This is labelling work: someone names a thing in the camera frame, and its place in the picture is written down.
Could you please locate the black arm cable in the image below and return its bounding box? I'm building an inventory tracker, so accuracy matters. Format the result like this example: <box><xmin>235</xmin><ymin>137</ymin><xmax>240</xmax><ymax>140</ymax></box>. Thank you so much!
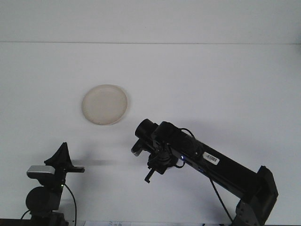
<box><xmin>178</xmin><ymin>128</ymin><xmax>235</xmax><ymax>223</ymax></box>
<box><xmin>63</xmin><ymin>183</ymin><xmax>78</xmax><ymax>224</ymax></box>

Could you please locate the pale round plate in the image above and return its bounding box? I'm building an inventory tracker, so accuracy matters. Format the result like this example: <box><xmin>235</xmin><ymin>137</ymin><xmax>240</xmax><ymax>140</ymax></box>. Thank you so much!
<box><xmin>81</xmin><ymin>84</ymin><xmax>128</xmax><ymax>126</ymax></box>

